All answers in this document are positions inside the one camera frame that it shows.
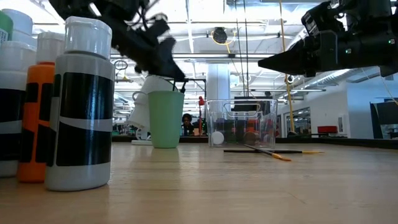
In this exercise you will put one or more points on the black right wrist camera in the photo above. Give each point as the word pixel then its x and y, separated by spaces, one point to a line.
pixel 317 18

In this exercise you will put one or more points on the green plastic cup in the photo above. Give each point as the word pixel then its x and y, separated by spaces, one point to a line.
pixel 166 121

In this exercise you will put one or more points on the silver ventilation duct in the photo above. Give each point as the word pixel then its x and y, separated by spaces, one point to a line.
pixel 335 79

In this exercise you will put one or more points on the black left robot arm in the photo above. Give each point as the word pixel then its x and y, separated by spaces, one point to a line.
pixel 77 6

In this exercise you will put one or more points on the black paintbrush orange tip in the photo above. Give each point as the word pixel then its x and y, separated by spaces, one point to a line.
pixel 280 157

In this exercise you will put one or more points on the black paintbrush silver ferrule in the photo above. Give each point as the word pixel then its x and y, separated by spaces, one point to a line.
pixel 173 87

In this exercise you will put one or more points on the small red lamp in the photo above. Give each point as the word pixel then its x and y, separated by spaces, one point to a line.
pixel 201 101

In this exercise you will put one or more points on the orange paint bottle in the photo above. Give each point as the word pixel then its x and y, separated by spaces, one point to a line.
pixel 31 77

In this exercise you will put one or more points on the clear plastic bin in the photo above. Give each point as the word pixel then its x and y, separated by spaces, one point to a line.
pixel 270 124

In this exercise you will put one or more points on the brown paint bottle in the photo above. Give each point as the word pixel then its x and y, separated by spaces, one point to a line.
pixel 250 138

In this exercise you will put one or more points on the red cushioned seat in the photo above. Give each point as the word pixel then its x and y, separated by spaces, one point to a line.
pixel 327 129

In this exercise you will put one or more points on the grey paint bottle black label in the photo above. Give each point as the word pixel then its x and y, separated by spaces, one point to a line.
pixel 81 140

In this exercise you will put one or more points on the black paintbrush yellow ferrule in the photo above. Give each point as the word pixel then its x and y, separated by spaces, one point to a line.
pixel 236 151

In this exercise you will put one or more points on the red paint bottle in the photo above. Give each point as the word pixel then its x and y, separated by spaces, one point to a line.
pixel 253 124

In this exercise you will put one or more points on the dark green paint bottle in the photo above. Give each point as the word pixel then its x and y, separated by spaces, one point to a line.
pixel 231 124

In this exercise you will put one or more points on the large green paint bottle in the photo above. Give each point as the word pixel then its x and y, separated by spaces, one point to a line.
pixel 6 21

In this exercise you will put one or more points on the ceiling light bar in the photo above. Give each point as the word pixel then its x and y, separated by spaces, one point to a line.
pixel 217 55

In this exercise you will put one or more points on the dark display panel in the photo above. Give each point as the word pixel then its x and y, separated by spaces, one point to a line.
pixel 385 121

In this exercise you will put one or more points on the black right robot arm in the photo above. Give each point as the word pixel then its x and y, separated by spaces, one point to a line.
pixel 373 15

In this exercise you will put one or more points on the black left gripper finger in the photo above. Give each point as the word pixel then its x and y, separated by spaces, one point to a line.
pixel 147 69
pixel 169 59

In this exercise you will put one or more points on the person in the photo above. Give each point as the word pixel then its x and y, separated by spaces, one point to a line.
pixel 187 127

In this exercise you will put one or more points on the violet blue paint bottle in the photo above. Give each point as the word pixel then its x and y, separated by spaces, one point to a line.
pixel 242 124

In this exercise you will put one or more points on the large white bottle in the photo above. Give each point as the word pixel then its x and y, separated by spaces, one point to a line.
pixel 21 21

